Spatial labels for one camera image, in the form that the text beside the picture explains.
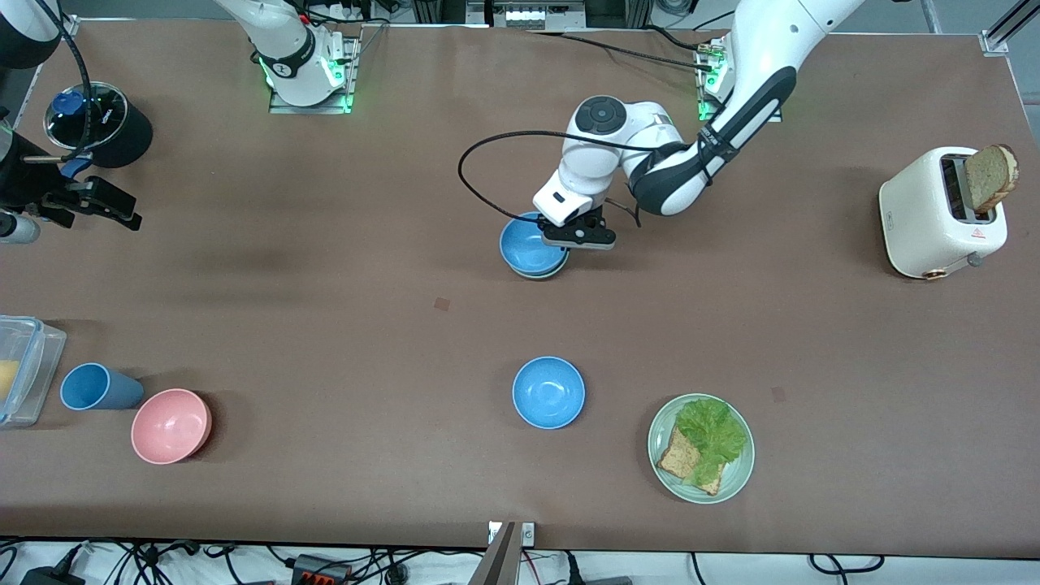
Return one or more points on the green plate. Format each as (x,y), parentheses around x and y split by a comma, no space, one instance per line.
(735,479)

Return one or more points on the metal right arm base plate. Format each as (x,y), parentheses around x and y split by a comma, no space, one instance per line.
(351,73)

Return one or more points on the aluminium frame profile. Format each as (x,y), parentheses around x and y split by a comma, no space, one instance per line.
(65,24)
(1007,28)

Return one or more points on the black power adapter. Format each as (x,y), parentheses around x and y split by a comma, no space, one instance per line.
(49,578)

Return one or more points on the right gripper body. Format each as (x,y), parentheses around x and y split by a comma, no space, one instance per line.
(34,178)

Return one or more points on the brown toast slice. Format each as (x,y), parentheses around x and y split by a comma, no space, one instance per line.
(991,179)

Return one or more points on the blue bowl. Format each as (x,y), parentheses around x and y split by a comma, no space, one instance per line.
(524,248)
(548,392)

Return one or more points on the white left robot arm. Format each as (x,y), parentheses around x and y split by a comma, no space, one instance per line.
(764,49)

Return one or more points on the grey camera stand bar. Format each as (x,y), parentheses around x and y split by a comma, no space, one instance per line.
(497,561)

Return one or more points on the glass pot lid blue knob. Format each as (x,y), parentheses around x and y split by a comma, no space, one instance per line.
(101,114)

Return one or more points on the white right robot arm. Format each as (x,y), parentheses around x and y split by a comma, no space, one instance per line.
(284,49)

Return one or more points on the grey control box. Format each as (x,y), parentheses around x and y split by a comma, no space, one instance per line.
(528,15)

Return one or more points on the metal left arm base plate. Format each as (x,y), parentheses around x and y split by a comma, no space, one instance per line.
(705,81)

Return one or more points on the pink bowl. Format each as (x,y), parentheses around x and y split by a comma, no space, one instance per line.
(171,426)

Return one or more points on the black power strip red switches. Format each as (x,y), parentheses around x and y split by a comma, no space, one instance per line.
(321,570)

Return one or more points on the brown bread slice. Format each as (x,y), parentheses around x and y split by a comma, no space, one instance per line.
(676,459)

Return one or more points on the cream white toaster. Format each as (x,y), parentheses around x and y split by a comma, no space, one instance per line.
(918,211)

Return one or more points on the clear plastic container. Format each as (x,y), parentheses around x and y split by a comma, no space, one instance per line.
(32,357)

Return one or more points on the blue cup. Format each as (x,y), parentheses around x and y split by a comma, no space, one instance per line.
(101,388)

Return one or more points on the green bowl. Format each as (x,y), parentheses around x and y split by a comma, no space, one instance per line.
(538,277)

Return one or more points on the yellow food piece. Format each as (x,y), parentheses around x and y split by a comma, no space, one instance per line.
(6,382)

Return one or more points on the green lettuce leaf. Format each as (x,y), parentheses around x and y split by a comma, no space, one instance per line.
(711,431)

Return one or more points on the white metal bracket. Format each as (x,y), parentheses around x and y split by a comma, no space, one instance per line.
(528,534)

